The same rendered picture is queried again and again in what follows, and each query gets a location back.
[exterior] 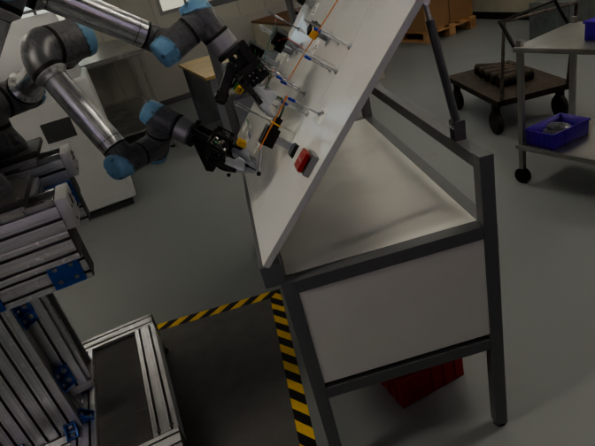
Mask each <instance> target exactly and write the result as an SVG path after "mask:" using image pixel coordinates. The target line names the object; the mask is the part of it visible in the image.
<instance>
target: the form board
mask: <svg viewBox="0 0 595 446"><path fill-rule="evenodd" d="M311 1H312V2H315V5H316V4H317V3H320V4H319V6H318V8H317V10H316V12H315V13H314V15H311V14H312V12H313V9H314V7H315V5H314V7H313V8H310V6H308V5H306V4H304V5H303V6H302V8H301V10H300V11H302V12H303V14H302V16H301V18H300V20H299V21H298V23H297V25H296V27H300V29H299V30H298V31H297V29H296V28H295V29H294V31H293V33H292V35H291V37H290V39H291V40H292V41H294V42H296V43H297V44H299V45H300V44H301V42H302V43H303V45H302V47H304V49H302V48H300V50H302V51H303V52H305V50H306V49H307V47H308V45H309V44H310V42H312V43H311V45H310V46H309V48H308V50H307V51H306V54H308V55H311V56H312V57H314V58H317V59H318V60H320V61H321V62H323V63H324V64H326V65H329V66H331V67H332V68H334V69H337V68H338V72H337V74H335V73H334V71H331V73H329V71H328V70H327V69H325V68H323V67H321V66H320V65H317V64H315V63H314V62H313V61H310V60H308V59H306V58H305V57H302V56H303V53H302V52H300V51H299V52H298V54H297V55H296V51H295V50H294V51H293V53H292V55H291V57H290V59H289V61H288V62H287V61H286V59H287V57H288V54H286V56H285V58H284V60H283V61H282V64H280V63H279V65H278V66H277V68H276V69H277V70H279V71H282V73H281V74H282V75H285V74H286V77H287V78H289V77H290V75H291V74H292V75H291V77H290V79H289V81H290V82H291V83H292V82H293V83H294V82H295V85H296V86H297V87H300V91H302V92H306V93H305V96H304V95H303V94H302V93H300V92H298V91H296V90H295V89H293V88H291V87H289V86H287V85H284V84H282V83H281V81H282V80H280V79H278V78H276V76H274V75H273V76H274V78H271V80H270V82H269V84H268V85H267V86H268V87H269V86H270V85H271V87H270V88H271V89H272V90H274V91H275V92H276V93H277V95H278V96H279V97H281V98H282V99H283V100H285V96H288V97H291V98H293V99H295V100H296V101H297V102H299V103H301V104H303V105H305V106H307V107H308V108H310V109H312V110H314V111H316V112H321V110H322V108H323V106H324V105H325V104H326V106H327V107H328V112H327V113H326V115H325V117H324V118H323V120H322V122H321V123H320V125H318V123H317V121H316V119H317V118H318V114H316V113H314V112H312V111H309V110H308V109H306V108H305V107H303V106H301V105H299V104H296V103H293V102H291V101H290V100H288V98H287V100H286V101H285V102H286V103H288V104H291V105H293V106H295V107H297V108H298V109H301V108H302V112H304V113H309V114H308V116H307V117H305V115H304V114H303V113H301V112H300V113H299V111H296V110H294V109H292V108H290V107H289V106H286V105H285V107H284V111H283V113H282V116H281V119H282V123H281V127H279V128H278V129H279V130H280V131H281V132H280V134H279V137H281V138H282V139H284V140H286V141H288V142H289V141H291V142H292V143H294V142H295V143H296V144H297V145H298V146H299V147H298V149H297V151H296V153H295V155H294V157H293V158H291V157H290V156H289V154H288V152H289V151H288V150H287V149H285V148H283V147H282V146H280V145H278V144H276V143H275V144H274V147H273V148H272V149H270V148H268V147H267V146H265V145H263V146H262V156H261V164H260V172H261V175H260V176H258V175H257V172H258V169H259V156H260V150H259V146H260V145H261V144H260V145H259V146H258V148H257V150H256V152H255V154H254V153H253V150H254V148H255V146H256V144H257V142H258V139H259V137H260V135H261V133H262V131H263V129H264V127H265V125H266V124H268V125H270V122H269V121H268V120H266V119H263V118H261V117H260V116H258V115H256V114H254V113H252V112H249V113H248V115H247V117H246V119H245V121H246V120H247V118H248V120H249V123H248V125H247V127H246V128H245V130H244V132H243V131H242V128H243V125H244V123H245V121H244V123H243V125H242V127H241V129H240V131H239V133H238V135H237V138H238V137H240V138H242V139H244V140H245V139H246V137H247V136H246V131H247V129H248V128H249V126H250V124H251V129H250V131H249V132H250V133H251V138H250V140H249V141H248V143H247V145H246V147H245V148H246V149H247V150H248V151H249V152H250V156H252V157H254V158H257V159H258V163H257V164H256V166H255V167H256V168H257V170H256V172H255V173H245V179H246V183H247V188H248V192H249V197H250V201H251V210H252V215H253V219H254V224H255V228H256V233H257V237H258V242H259V250H260V256H261V260H262V265H263V266H264V267H265V268H269V267H270V266H271V264H272V263H273V262H274V259H275V258H276V256H277V254H278V252H279V251H280V249H281V247H282V246H283V244H284V242H285V241H286V239H287V237H288V235H289V234H290V231H291V230H292V228H293V227H294V225H295V224H296V222H297V220H298V218H299V216H300V214H301V213H302V211H303V210H304V208H305V206H306V204H307V203H308V201H309V199H310V197H311V196H312V194H313V192H314V190H315V189H316V187H317V186H318V184H319V182H320V180H321V178H322V176H323V175H324V173H325V172H326V170H327V169H328V166H329V165H330V163H331V161H332V159H333V158H334V156H335V154H336V153H337V151H338V149H339V148H340V146H341V144H342V142H343V141H344V138H345V137H346V136H347V134H348V132H349V131H350V129H351V127H352V125H353V123H354V121H355V120H356V118H357V117H358V115H359V113H360V111H361V109H362V108H363V106H364V104H365V103H366V101H367V99H368V98H369V96H370V94H371V93H372V91H373V89H374V87H375V85H376V83H377V82H378V81H379V79H380V77H381V76H382V74H383V71H384V70H385V68H386V66H387V65H388V63H389V62H390V60H391V58H392V56H393V54H394V53H395V51H396V49H397V48H398V46H399V44H400V43H401V41H402V39H403V38H404V36H405V34H406V32H407V30H408V28H409V27H410V26H411V24H412V22H413V20H414V18H415V16H416V15H417V13H418V11H419V10H420V8H421V6H422V5H423V3H424V1H425V0H338V1H337V2H336V0H311ZM335 2H336V5H335V6H334V8H333V9H332V7H333V5H334V4H335ZM331 9H332V11H331V13H330V14H329V16H328V13H329V12H330V10H331ZM327 16H328V17H327ZM326 17H327V19H326V20H325V22H324V24H323V25H322V27H321V29H325V30H326V31H327V32H329V33H332V31H334V34H333V35H334V36H335V37H337V38H339V39H340V40H342V41H344V42H346V43H348V44H351V43H352V46H351V48H350V49H349V50H348V48H347V46H346V45H344V44H343V43H341V42H340V44H339V45H337V42H334V41H333V40H331V39H330V40H329V42H328V44H327V46H326V47H325V41H323V40H322V39H321V38H319V37H317V38H316V40H313V41H312V38H310V37H309V35H307V30H306V29H307V28H308V26H309V23H308V22H306V21H304V19H306V20H308V21H310V22H311V21H312V20H314V21H317V22H318V23H319V24H320V25H321V24H322V23H323V21H324V19H325V18H326ZM317 40H321V41H320V43H319V45H318V47H317V49H316V51H315V52H314V54H312V53H311V51H312V49H313V46H314V44H315V43H316V42H317ZM300 58H302V59H301V61H300V62H299V60H300ZM298 62H299V64H298ZM297 64H298V66H297ZM296 66H297V68H296V70H295V71H294V73H292V72H293V70H294V69H295V67H296ZM303 148H305V149H307V150H308V151H309V150H313V151H315V153H316V154H317V156H318V158H319V160H318V162H317V164H316V166H315V167H314V169H313V171H312V172H311V174H310V176H309V178H306V177H305V176H303V174H302V173H300V172H298V171H297V169H296V167H295V166H294V163H295V162H296V160H297V158H298V155H299V154H300V152H301V150H302V149H303ZM258 150H259V152H258Z"/></svg>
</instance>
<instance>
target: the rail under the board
mask: <svg viewBox="0 0 595 446"><path fill-rule="evenodd" d="M242 175H243V184H244V188H245V194H246V198H247V204H248V208H249V213H250V218H251V227H252V232H253V237H254V242H255V247H256V251H257V257H258V261H259V270H260V273H261V276H262V279H263V281H264V284H265V287H266V288H272V287H276V286H279V285H282V284H285V283H286V281H285V278H284V274H283V271H282V265H281V261H280V258H279V254H277V256H276V258H275V259H274V262H273V263H272V264H271V266H270V267H269V268H265V267H264V266H263V265H262V260H261V256H260V250H259V242H258V237H257V233H256V228H255V224H254V219H253V215H252V210H251V201H250V197H249V192H248V188H247V183H246V179H245V174H244V173H242Z"/></svg>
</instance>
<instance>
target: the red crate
mask: <svg viewBox="0 0 595 446"><path fill-rule="evenodd" d="M463 374H464V370H463V361H462V358H460V359H456V360H453V361H451V362H447V363H444V364H441V365H436V366H433V367H430V368H427V369H424V370H421V371H418V372H415V373H409V374H407V375H404V376H400V377H397V378H395V379H391V380H388V381H383V382H381V383H382V385H383V386H384V387H385V388H386V389H387V390H388V391H389V393H390V394H392V396H393V397H394V398H395V399H396V401H397V402H398V403H399V404H400V405H401V406H402V407H403V408H404V409H405V408H406V407H407V406H409V405H411V404H413V403H415V402H417V401H418V400H420V399H422V398H423V397H425V396H427V395H429V394H431V393H432V392H434V391H436V390H438V389H439V388H441V387H443V386H444V385H446V384H448V383H450V382H451V381H454V380H456V379H458V378H459V377H460V376H462V375H463Z"/></svg>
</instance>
